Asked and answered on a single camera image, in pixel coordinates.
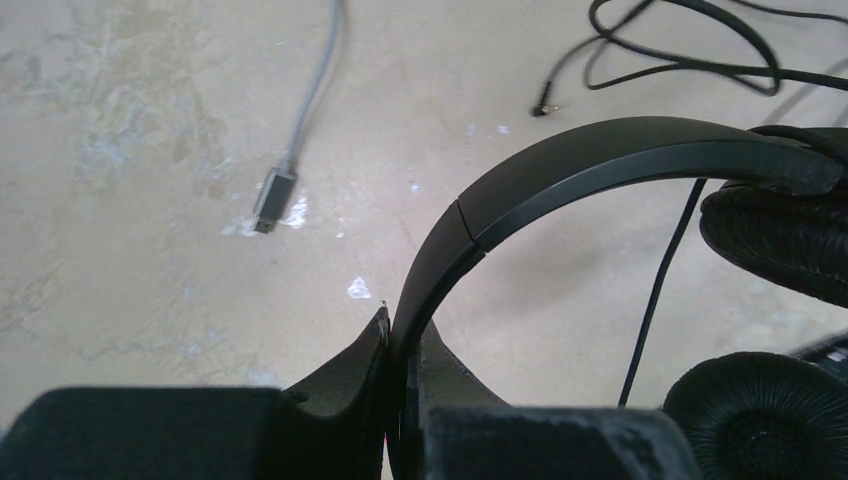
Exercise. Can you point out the black over-ear headphones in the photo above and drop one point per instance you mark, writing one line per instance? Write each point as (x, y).
(563, 169)

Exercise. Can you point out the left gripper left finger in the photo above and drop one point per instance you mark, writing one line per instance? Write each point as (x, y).
(325, 426)

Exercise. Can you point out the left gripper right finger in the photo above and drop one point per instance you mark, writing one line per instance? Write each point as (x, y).
(454, 427)

